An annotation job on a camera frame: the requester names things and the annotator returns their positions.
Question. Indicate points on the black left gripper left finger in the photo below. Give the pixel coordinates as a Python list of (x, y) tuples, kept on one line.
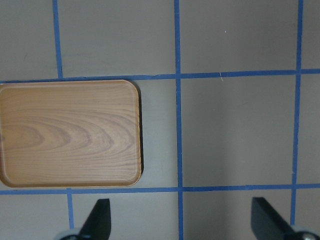
[(97, 225)]

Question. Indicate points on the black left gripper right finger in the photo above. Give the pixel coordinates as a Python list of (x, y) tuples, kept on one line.
[(268, 224)]

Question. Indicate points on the wooden tray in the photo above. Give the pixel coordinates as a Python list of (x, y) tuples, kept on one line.
[(70, 134)]

